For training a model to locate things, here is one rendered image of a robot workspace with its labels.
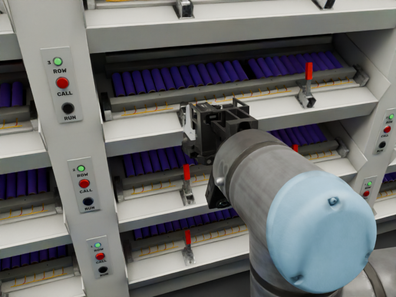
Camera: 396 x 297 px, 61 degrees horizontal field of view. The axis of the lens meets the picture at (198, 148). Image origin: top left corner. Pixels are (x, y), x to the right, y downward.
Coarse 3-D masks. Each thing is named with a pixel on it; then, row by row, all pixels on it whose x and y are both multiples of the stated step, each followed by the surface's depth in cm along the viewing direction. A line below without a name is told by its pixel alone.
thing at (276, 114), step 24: (192, 48) 74; (216, 48) 76; (240, 48) 78; (336, 48) 86; (360, 72) 78; (96, 96) 61; (240, 96) 72; (336, 96) 76; (360, 96) 77; (120, 120) 64; (144, 120) 65; (168, 120) 66; (264, 120) 70; (288, 120) 72; (312, 120) 75; (120, 144) 62; (144, 144) 64; (168, 144) 67
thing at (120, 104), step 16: (256, 80) 72; (272, 80) 73; (288, 80) 74; (304, 80) 75; (320, 80) 77; (336, 80) 79; (128, 96) 65; (144, 96) 66; (160, 96) 66; (176, 96) 67; (192, 96) 68; (208, 96) 70; (224, 96) 70; (256, 96) 72; (112, 112) 65; (144, 112) 65
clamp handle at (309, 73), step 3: (306, 63) 69; (309, 63) 69; (306, 66) 70; (309, 66) 69; (306, 69) 70; (309, 69) 70; (306, 72) 70; (309, 72) 70; (306, 75) 70; (309, 75) 70; (306, 78) 70; (309, 78) 70; (306, 81) 70; (309, 81) 71; (306, 84) 71; (309, 84) 71; (306, 87) 71; (309, 87) 71; (306, 90) 71; (309, 90) 71; (306, 93) 71; (309, 93) 71; (306, 96) 71; (309, 96) 72
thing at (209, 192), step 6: (210, 174) 48; (210, 180) 49; (210, 186) 49; (216, 186) 47; (210, 192) 50; (216, 192) 49; (210, 198) 50; (216, 198) 50; (222, 198) 50; (210, 204) 51; (216, 204) 51; (222, 204) 51; (228, 204) 52
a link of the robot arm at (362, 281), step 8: (360, 272) 34; (256, 280) 32; (264, 280) 31; (352, 280) 33; (360, 280) 33; (368, 280) 33; (256, 288) 33; (264, 288) 32; (272, 288) 31; (344, 288) 33; (352, 288) 33; (360, 288) 33; (368, 288) 33; (256, 296) 33; (264, 296) 32; (272, 296) 31; (280, 296) 30; (288, 296) 30; (296, 296) 30; (304, 296) 30; (312, 296) 30; (320, 296) 30; (328, 296) 30; (336, 296) 31; (344, 296) 32; (352, 296) 32; (360, 296) 32; (368, 296) 32
